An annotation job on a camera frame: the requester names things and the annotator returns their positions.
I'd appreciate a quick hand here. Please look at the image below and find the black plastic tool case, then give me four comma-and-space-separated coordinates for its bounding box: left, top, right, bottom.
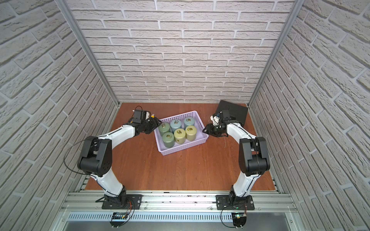
216, 100, 248, 126

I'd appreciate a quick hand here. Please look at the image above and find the blue-grey canister back middle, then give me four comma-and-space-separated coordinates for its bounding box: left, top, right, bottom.
170, 119, 182, 133

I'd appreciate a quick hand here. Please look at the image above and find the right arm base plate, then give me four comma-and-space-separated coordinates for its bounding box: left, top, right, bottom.
215, 194, 255, 211

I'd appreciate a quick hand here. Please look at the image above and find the yellow-green canister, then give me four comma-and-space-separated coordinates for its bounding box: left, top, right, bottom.
185, 125, 197, 141
174, 129, 186, 144

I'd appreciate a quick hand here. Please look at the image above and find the controller board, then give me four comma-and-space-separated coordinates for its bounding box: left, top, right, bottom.
231, 213, 247, 229
110, 212, 130, 228

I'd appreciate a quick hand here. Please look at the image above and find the dark green canister back left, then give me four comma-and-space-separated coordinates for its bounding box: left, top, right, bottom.
158, 122, 171, 136

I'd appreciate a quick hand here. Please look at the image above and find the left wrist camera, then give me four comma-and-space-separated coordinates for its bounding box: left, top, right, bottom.
131, 109, 151, 123

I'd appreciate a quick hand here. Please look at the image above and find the left aluminium corner post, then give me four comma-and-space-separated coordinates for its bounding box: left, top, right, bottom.
56, 0, 120, 107

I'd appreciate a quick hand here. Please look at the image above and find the blue-grey canister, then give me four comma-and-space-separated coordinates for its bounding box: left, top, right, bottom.
170, 119, 182, 133
183, 116, 195, 129

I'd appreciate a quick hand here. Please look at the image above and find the aluminium corner post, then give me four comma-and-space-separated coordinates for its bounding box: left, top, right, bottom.
56, 0, 120, 107
247, 0, 304, 108

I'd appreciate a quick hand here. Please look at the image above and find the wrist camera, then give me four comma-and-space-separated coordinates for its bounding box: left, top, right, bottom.
211, 110, 232, 126
131, 109, 151, 123

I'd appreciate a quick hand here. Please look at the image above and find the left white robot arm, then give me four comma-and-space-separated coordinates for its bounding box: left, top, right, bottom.
77, 116, 162, 199

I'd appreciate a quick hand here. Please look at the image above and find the right aluminium corner post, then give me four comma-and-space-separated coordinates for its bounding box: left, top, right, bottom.
247, 0, 304, 108

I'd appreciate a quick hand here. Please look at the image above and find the blue-grey canister back right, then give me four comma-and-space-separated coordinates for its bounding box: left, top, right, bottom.
183, 116, 195, 129

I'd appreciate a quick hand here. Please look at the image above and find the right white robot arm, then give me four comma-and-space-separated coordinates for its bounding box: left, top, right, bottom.
202, 120, 270, 204

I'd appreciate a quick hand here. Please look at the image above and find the lavender plastic basket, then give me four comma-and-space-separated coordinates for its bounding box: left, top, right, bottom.
155, 111, 209, 156

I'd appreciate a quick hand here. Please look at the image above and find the left controller board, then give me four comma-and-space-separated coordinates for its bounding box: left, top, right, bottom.
110, 212, 130, 228

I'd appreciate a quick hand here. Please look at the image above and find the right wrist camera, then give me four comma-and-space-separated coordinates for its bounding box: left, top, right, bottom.
211, 110, 232, 126

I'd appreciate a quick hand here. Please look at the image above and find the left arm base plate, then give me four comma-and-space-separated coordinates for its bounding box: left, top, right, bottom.
102, 194, 143, 210

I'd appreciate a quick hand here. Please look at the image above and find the right controller board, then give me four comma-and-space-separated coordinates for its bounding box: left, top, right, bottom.
231, 213, 247, 229

